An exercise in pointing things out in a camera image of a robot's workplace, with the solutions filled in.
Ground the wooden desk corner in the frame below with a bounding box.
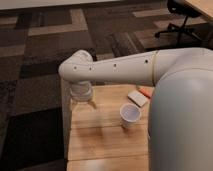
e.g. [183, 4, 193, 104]
[184, 0, 213, 21]

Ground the white sponge block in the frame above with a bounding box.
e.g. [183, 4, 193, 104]
[128, 90, 148, 107]

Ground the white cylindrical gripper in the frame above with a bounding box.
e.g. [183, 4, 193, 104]
[70, 81, 97, 112]

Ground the black office chair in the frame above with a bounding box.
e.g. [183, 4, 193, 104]
[154, 0, 208, 46]

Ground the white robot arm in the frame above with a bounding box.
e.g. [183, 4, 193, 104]
[58, 47, 213, 171]

